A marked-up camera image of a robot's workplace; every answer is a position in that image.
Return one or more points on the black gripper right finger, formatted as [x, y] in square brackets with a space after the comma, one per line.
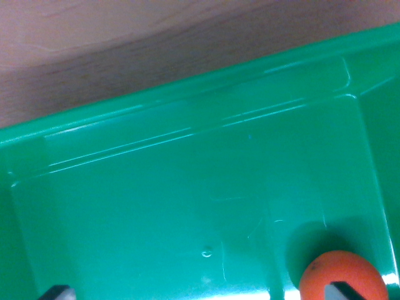
[339, 292]

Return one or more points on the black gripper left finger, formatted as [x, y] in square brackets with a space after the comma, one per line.
[59, 293]

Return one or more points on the orange mandarin fruit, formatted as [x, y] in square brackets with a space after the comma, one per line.
[340, 268]

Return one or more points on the green plastic bin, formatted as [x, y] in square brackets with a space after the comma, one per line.
[187, 193]

